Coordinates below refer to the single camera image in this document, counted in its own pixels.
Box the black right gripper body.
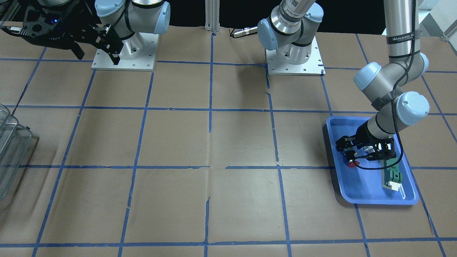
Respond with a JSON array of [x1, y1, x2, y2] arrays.
[[18, 0, 100, 49]]

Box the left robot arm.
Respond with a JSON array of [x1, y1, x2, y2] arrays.
[[257, 0, 430, 167]]

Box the aluminium frame post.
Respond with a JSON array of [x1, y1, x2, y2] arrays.
[[205, 0, 220, 34]]

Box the red emergency stop button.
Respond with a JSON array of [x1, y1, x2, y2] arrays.
[[347, 151, 360, 168]]

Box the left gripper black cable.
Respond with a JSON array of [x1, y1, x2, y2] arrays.
[[352, 98, 404, 171]]

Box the silver wire mesh shelf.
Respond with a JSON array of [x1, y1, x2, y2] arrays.
[[0, 105, 33, 200]]

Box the green white terminal block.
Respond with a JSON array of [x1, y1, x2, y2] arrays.
[[381, 159, 403, 192]]

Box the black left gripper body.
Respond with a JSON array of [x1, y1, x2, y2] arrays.
[[353, 121, 383, 148]]

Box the blue plastic tray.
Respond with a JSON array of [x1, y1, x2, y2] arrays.
[[326, 115, 419, 205]]

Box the white circuit breaker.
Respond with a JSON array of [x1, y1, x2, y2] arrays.
[[362, 145, 378, 161]]

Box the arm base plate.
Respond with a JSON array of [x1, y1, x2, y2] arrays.
[[91, 32, 160, 71], [265, 37, 326, 76]]

